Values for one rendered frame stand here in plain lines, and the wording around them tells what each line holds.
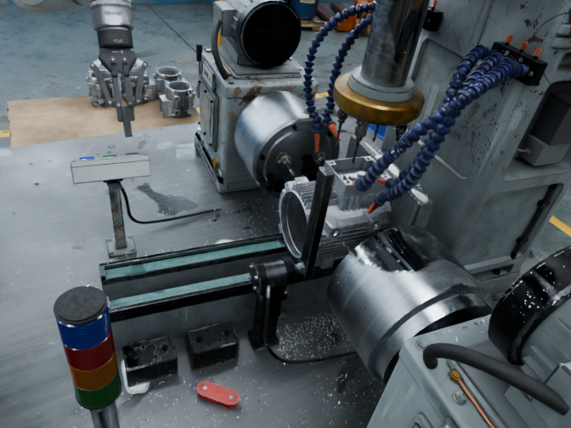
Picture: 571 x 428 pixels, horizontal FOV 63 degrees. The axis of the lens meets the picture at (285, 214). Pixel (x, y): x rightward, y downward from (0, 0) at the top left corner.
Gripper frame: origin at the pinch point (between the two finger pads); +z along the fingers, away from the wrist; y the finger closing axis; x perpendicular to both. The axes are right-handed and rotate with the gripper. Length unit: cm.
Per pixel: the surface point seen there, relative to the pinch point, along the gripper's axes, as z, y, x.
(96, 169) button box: 10.2, -8.2, -3.6
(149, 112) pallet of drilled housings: -15, 33, 224
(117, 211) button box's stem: 21.1, -4.7, 3.7
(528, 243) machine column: 38, 89, -35
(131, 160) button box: 9.0, -0.5, -3.6
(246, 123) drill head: 2.3, 30.4, 2.5
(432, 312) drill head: 35, 36, -62
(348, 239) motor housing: 30, 41, -30
